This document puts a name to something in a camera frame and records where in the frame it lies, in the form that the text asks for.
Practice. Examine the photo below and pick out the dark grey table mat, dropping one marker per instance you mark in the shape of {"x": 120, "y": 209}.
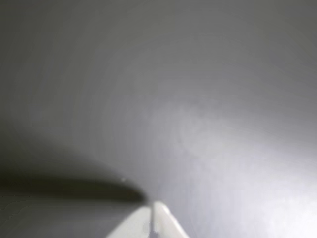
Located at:
{"x": 173, "y": 99}

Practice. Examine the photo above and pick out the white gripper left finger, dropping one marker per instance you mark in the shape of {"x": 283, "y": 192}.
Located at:
{"x": 138, "y": 223}

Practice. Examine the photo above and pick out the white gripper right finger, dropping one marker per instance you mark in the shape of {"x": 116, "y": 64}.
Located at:
{"x": 168, "y": 223}

